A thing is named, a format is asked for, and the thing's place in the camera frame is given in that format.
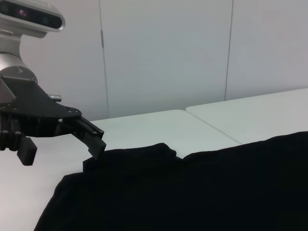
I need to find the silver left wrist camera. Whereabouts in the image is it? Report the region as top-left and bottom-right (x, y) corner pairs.
(0, 0), (66, 39)

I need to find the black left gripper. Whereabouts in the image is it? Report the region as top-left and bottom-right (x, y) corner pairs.
(0, 76), (107, 167)

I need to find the black shirt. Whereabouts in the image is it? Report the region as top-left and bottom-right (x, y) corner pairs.
(33, 131), (308, 231)

